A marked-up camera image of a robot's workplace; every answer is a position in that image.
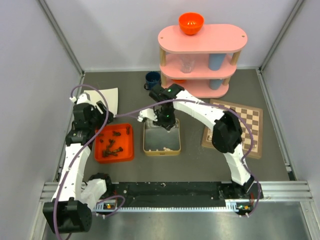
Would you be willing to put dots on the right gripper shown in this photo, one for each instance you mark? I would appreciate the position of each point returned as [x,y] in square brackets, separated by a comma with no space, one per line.
[166,124]

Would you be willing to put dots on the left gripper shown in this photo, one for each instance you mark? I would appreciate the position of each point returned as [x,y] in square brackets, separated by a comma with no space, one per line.
[103,116]

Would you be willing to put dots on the gold metal tin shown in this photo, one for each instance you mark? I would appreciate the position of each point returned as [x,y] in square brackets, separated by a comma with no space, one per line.
[157,141]

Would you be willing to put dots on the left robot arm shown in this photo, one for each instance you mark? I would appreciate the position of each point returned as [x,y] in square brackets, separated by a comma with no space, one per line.
[71,207]

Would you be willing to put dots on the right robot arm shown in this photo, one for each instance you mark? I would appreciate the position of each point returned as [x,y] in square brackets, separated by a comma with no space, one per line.
[224,124]

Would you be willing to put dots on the dark chess rook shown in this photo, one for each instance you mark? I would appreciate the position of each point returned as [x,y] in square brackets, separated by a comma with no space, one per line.
[120,149]

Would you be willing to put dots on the wooden chess board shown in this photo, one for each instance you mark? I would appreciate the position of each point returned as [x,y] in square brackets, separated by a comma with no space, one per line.
[252,116]

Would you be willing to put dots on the white square plate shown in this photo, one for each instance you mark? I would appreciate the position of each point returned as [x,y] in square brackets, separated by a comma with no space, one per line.
[111,96]

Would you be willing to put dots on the orange metal tin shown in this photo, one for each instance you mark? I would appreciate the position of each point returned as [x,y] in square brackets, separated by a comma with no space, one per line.
[112,137]

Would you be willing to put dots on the small orange bowl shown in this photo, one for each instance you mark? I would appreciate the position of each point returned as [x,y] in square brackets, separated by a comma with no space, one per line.
[179,81]

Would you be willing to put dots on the dark blue mug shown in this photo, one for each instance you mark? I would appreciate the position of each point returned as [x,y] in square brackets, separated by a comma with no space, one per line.
[152,79]

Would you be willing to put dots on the clear glass cup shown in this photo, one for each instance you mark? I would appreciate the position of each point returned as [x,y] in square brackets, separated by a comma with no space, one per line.
[187,63]

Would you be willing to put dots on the light blue lower cup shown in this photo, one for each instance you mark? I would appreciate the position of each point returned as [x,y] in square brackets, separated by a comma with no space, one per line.
[214,84]

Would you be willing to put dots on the light blue cup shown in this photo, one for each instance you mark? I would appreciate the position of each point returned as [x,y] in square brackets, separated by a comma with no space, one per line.
[215,61]
[214,84]

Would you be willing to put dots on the pink three-tier shelf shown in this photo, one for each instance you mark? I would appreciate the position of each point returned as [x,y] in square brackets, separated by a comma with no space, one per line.
[211,39]

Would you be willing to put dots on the orange plastic bowl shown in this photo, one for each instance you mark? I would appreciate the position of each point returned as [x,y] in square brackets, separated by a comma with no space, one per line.
[191,23]

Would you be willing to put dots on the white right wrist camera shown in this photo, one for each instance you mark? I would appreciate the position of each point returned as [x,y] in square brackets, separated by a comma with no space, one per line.
[147,114]

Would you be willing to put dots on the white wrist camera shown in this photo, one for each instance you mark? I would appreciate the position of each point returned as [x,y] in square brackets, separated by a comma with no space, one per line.
[84,98]
[147,114]

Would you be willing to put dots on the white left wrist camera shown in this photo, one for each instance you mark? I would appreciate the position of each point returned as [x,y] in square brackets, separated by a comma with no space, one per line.
[84,98]

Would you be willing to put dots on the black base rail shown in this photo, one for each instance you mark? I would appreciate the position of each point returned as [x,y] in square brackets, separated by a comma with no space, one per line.
[180,194]

